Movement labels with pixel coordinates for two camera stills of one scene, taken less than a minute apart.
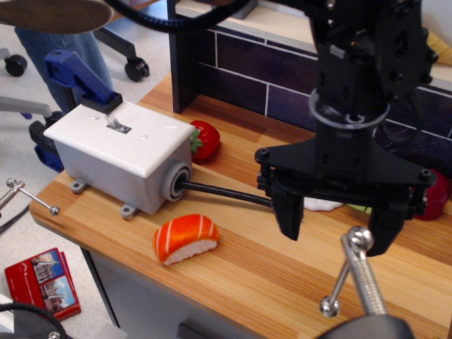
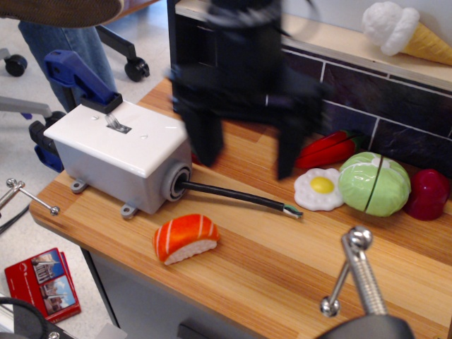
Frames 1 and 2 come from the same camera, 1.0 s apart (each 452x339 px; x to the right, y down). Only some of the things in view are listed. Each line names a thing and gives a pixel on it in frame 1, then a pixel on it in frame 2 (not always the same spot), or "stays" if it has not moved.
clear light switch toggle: x=114 y=124 stays
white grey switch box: x=134 y=159 stays
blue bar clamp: x=81 y=87 stays
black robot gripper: x=345 y=162 to x=245 y=80
